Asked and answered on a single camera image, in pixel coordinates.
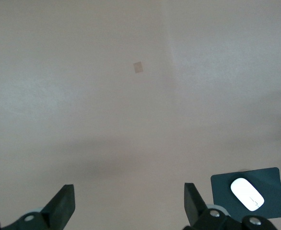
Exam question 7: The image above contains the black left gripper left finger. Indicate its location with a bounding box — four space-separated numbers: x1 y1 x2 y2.
0 184 76 230

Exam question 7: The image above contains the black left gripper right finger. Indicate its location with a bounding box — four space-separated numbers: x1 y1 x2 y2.
183 183 279 230

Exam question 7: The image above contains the white computer mouse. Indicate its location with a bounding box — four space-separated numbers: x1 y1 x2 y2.
230 177 265 212

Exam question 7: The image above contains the black mouse pad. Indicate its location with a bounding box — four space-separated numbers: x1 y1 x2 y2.
210 167 281 220

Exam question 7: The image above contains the brown tape square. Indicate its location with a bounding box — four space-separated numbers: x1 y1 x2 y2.
133 61 144 74

